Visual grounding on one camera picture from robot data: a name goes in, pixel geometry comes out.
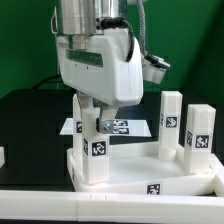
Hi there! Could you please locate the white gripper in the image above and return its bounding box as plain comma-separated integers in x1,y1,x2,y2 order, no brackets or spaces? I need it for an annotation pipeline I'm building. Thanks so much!
49,13,144,135

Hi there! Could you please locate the white desk tabletop tray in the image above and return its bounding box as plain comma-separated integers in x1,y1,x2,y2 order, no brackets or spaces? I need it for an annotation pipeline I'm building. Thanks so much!
67,142,224,197

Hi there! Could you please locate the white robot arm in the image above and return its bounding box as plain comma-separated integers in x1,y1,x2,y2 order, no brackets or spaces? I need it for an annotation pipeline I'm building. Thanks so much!
51,0,143,135

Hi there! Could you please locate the white marker sheet with tags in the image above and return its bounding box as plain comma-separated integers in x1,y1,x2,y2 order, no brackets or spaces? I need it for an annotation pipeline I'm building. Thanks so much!
60,118,151,137

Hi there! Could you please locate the white left fence piece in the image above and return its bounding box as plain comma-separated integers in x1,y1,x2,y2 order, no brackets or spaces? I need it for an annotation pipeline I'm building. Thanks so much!
0,147,5,168

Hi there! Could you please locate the white front fence bar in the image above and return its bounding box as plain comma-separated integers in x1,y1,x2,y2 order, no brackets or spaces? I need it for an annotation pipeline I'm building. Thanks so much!
0,190,224,224

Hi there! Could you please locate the black cable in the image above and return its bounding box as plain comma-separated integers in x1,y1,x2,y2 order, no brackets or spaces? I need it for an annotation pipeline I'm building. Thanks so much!
31,74,63,90

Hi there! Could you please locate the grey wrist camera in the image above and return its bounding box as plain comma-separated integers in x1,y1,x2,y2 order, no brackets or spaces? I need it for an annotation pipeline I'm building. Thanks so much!
142,57,170,84

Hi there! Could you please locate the braided grey camera cable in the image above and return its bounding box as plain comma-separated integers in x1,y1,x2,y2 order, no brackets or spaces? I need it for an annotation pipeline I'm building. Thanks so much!
135,0,149,58

